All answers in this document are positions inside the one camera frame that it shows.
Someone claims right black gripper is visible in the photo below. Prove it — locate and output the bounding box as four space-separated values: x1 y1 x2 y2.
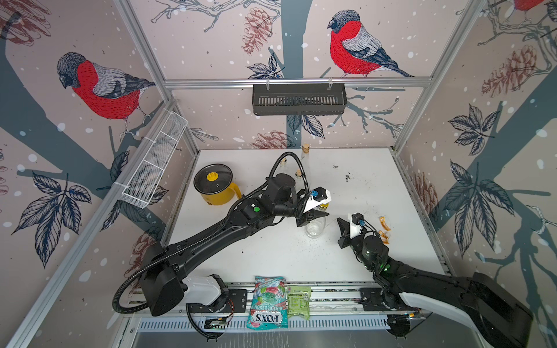
338 217 377 272

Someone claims black hanging wire shelf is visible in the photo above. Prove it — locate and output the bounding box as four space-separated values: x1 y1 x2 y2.
252 84 348 116

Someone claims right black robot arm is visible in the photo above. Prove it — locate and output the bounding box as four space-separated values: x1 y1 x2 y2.
337 213 533 347

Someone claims white wire mesh basket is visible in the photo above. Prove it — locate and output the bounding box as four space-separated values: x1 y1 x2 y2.
120 109 188 209

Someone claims green snack packet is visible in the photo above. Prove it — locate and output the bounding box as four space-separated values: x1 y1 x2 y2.
287 286 312 320

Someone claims orange peeled label strip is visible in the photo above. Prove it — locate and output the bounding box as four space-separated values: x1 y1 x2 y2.
379 216 391 231
379 231 389 244

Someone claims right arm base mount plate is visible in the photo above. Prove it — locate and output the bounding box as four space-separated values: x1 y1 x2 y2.
358 287 419 313

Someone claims square glass bottle cork stopper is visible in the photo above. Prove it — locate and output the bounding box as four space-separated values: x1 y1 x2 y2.
294 170 305 191

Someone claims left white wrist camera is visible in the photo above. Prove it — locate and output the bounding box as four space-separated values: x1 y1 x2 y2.
304 187 332 213

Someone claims aluminium front rail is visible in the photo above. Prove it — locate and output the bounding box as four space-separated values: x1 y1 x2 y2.
125 281 484 318

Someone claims yellow pot with glass lid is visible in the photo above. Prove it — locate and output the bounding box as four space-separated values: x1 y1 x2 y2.
193 163 242 206

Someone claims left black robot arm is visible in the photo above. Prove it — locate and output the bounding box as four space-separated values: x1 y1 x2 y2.
112 164 332 317

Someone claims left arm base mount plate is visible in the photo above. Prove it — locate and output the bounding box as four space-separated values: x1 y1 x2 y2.
191 274 248 314

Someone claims Fox's candy bag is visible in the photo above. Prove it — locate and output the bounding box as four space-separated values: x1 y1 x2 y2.
247 276 288 331

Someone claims tall glass bottle gold cap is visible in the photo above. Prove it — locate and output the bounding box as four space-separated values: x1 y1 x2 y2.
305 203 329 239

